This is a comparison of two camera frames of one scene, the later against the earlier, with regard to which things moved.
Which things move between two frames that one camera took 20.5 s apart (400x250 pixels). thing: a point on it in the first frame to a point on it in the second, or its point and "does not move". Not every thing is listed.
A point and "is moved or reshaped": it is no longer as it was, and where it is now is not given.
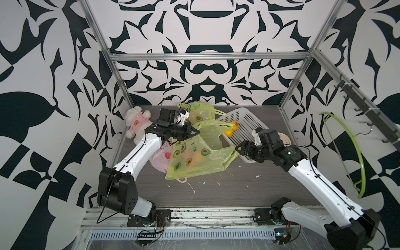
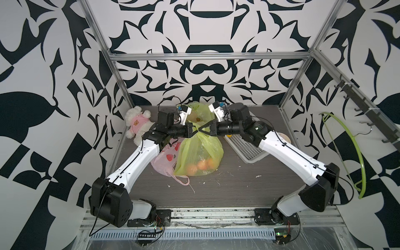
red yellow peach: x=200 y=160 to x=210 y=163
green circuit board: x=282 y=235 does not move
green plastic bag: x=203 y=153 is moved or reshaped
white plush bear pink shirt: x=138 y=121 does not move
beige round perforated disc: x=286 y=141 does not move
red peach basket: x=187 y=154 to x=191 y=170
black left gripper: x=187 y=127 does not move
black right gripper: x=250 y=147 to x=214 y=128
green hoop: x=355 y=185 does not move
